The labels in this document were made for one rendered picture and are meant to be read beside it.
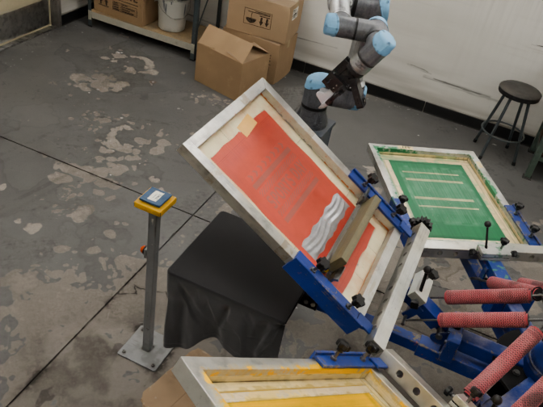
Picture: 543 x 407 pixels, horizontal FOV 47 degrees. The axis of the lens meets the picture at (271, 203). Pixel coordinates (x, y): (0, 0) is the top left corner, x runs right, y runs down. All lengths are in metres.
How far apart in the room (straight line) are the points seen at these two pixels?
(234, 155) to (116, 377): 1.53
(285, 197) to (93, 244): 1.99
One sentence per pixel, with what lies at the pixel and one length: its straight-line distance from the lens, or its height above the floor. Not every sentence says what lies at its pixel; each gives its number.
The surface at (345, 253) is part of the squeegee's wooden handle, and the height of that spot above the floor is 1.30.
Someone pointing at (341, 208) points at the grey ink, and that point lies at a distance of 2.26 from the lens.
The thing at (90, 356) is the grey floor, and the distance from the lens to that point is 3.29.
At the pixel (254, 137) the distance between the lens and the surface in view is 2.16.
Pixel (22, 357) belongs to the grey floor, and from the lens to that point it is 3.33.
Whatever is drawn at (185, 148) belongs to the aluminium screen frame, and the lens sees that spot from 1.88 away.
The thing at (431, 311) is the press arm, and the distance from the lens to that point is 2.24.
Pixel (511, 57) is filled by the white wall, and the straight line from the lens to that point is 5.80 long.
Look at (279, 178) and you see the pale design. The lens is 2.12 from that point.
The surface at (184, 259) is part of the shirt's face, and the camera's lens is 2.38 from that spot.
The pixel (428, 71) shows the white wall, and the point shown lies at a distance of 5.93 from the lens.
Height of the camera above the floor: 2.55
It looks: 36 degrees down
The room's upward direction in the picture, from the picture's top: 11 degrees clockwise
